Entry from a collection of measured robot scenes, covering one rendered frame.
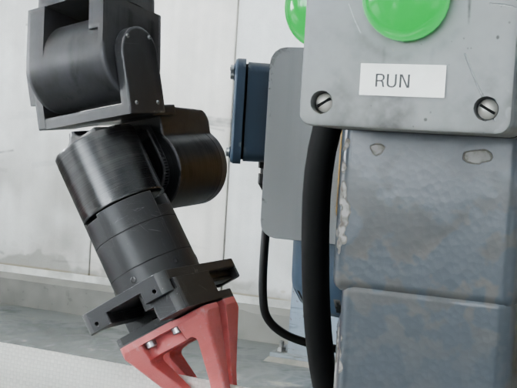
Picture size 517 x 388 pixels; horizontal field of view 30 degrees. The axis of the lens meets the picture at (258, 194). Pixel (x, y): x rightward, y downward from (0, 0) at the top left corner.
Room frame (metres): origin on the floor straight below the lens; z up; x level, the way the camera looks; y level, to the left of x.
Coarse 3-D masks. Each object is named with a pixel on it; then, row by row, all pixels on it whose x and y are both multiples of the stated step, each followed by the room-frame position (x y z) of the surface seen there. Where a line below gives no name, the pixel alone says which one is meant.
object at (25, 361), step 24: (0, 360) 0.66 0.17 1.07; (24, 360) 0.65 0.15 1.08; (48, 360) 0.64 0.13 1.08; (72, 360) 0.64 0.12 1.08; (96, 360) 0.63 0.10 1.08; (0, 384) 0.66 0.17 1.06; (24, 384) 0.65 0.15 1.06; (48, 384) 0.64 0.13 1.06; (72, 384) 0.64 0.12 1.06; (96, 384) 0.63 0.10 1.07; (120, 384) 0.62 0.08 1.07; (144, 384) 0.62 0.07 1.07; (192, 384) 0.60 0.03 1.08
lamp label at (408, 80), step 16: (368, 64) 0.34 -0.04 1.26; (384, 64) 0.33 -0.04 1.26; (400, 64) 0.33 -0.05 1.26; (368, 80) 0.34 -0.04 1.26; (384, 80) 0.33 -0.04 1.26; (400, 80) 0.33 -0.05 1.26; (416, 80) 0.33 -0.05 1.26; (432, 80) 0.33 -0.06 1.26; (416, 96) 0.33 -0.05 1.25; (432, 96) 0.33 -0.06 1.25
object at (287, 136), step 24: (288, 48) 0.82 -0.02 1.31; (288, 72) 0.82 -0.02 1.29; (288, 96) 0.82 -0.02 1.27; (288, 120) 0.82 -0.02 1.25; (288, 144) 0.82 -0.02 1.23; (264, 168) 0.83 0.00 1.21; (288, 168) 0.82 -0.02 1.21; (336, 168) 0.80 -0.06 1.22; (264, 192) 0.82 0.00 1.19; (288, 192) 0.82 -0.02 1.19; (336, 192) 0.80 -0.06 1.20; (264, 216) 0.82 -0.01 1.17; (288, 216) 0.82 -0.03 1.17; (336, 216) 0.80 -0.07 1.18
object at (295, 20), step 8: (288, 0) 0.36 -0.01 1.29; (296, 0) 0.36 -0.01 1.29; (304, 0) 0.36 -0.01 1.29; (288, 8) 0.36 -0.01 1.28; (296, 8) 0.36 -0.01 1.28; (304, 8) 0.36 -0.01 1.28; (288, 16) 0.36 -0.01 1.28; (296, 16) 0.36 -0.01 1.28; (304, 16) 0.36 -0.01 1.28; (288, 24) 0.37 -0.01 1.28; (296, 24) 0.36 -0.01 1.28; (304, 24) 0.36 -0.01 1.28; (296, 32) 0.36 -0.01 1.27; (304, 32) 0.36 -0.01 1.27; (304, 40) 0.36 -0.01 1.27
